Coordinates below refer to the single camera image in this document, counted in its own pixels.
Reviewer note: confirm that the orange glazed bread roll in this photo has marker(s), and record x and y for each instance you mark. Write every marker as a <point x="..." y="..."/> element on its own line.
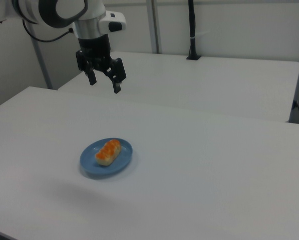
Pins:
<point x="108" y="152"/>

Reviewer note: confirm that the black camera stand pole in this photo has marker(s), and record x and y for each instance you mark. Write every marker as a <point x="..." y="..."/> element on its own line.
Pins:
<point x="192" y="30"/>

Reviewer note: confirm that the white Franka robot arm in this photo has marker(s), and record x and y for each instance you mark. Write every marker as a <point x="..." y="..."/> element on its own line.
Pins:
<point x="64" y="12"/>

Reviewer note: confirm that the grey slanted frame post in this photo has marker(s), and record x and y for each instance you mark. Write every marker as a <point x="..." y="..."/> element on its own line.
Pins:
<point x="41" y="60"/>

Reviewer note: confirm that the blue oval plate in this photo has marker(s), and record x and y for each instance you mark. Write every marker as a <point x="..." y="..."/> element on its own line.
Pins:
<point x="124" y="155"/>

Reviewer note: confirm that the grey wall partition post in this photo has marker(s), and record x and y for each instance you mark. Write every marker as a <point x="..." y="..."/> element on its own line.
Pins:
<point x="156" y="25"/>

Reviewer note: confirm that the white table behind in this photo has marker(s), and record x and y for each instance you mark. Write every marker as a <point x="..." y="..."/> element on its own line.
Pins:
<point x="201" y="82"/>

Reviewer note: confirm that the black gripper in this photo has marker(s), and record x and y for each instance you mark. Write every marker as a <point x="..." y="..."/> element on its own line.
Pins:
<point x="95" y="51"/>

